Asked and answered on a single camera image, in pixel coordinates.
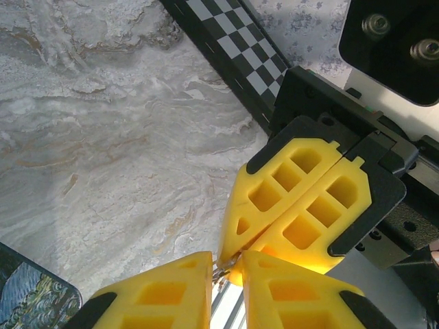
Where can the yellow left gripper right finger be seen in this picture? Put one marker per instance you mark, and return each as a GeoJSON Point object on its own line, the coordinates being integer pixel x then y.
{"type": "Point", "coordinates": [291, 301]}

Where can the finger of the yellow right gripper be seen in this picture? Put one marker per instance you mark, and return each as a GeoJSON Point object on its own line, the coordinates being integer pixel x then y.
{"type": "Point", "coordinates": [247, 212]}
{"type": "Point", "coordinates": [343, 236]}

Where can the blue starry night tin box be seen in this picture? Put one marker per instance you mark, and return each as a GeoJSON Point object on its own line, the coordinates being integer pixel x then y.
{"type": "Point", "coordinates": [31, 294]}

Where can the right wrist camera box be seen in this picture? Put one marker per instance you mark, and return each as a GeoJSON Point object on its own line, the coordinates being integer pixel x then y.
{"type": "Point", "coordinates": [394, 44]}

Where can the wide aluminium extrusion rail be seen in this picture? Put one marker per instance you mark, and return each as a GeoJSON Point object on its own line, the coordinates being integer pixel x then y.
{"type": "Point", "coordinates": [226, 308]}

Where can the black white checkerboard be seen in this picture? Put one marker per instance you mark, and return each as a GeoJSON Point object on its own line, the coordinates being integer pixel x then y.
{"type": "Point", "coordinates": [240, 37]}

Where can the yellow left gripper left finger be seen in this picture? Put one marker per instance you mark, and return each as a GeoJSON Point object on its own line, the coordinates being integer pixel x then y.
{"type": "Point", "coordinates": [164, 301]}

